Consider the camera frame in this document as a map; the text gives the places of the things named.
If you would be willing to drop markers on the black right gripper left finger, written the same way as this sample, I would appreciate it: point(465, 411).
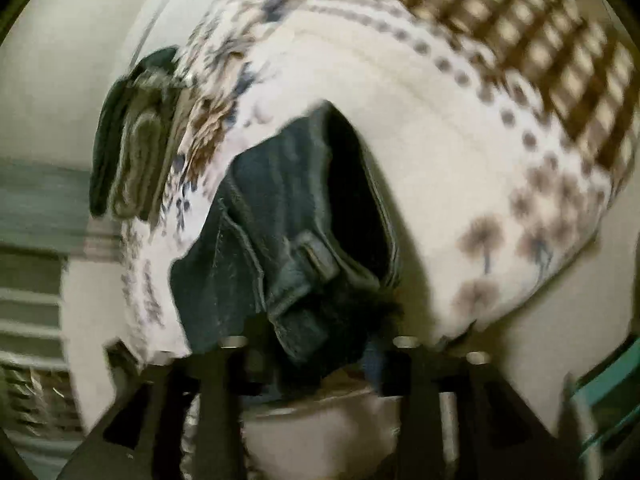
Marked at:
point(140, 435)

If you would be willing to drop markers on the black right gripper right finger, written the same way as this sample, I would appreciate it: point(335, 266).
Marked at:
point(458, 418)

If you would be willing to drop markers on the dark blue denim pants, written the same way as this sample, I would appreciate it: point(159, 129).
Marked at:
point(297, 254)

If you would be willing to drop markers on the floral bed blanket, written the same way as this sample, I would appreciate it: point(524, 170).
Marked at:
point(487, 202)

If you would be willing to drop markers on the grey-green folded pants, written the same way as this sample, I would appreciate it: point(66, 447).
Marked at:
point(136, 139)

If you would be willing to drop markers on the brown checkered bed sheet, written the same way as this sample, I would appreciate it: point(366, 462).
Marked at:
point(582, 71)

